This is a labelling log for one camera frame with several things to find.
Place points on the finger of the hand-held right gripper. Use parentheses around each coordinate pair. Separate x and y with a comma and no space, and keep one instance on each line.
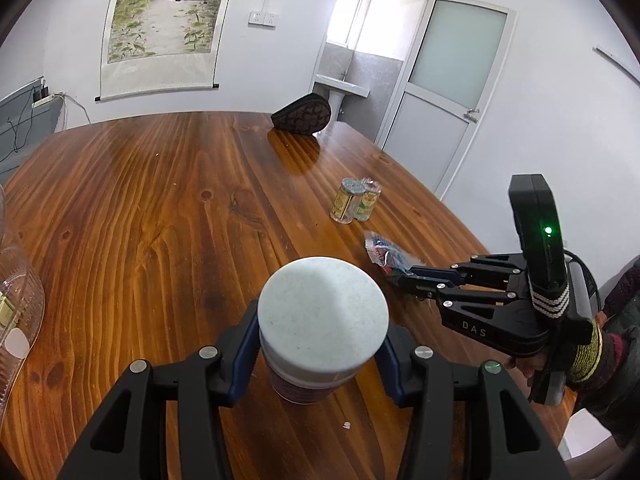
(430,273)
(417,287)

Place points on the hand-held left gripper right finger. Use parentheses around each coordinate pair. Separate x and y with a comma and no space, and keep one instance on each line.
(393,365)

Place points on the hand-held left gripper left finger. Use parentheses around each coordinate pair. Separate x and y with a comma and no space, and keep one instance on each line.
(244,345)

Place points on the colourful plastic wrapper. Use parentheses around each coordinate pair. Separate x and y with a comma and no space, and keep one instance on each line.
(387,255)

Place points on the cup with white speckled lid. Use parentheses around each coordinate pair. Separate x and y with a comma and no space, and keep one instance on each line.
(322,305)

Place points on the clear plastic container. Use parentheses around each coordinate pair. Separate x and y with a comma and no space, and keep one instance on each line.
(20,300)

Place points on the person's right hand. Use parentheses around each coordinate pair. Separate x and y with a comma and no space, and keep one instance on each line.
(524,366)

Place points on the small green label jar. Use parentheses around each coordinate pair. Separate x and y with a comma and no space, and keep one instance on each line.
(368,201)

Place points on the small yellow label jar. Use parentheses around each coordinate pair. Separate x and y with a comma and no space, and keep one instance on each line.
(345,202)

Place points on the white frosted glass door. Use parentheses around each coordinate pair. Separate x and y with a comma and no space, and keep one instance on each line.
(450,85)

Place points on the white washbasin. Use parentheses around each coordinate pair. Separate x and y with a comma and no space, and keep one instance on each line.
(342,87)

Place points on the bright window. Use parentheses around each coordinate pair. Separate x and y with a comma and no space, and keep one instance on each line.
(350,10)

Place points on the white power strip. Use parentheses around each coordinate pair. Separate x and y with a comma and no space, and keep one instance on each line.
(46,100)

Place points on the hanging landscape scroll painting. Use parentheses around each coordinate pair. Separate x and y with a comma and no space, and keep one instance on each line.
(165,25)

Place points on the white wall rail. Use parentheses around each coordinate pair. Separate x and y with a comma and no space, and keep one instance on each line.
(617,62)

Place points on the white wall socket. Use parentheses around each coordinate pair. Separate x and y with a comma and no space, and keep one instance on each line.
(263,18)

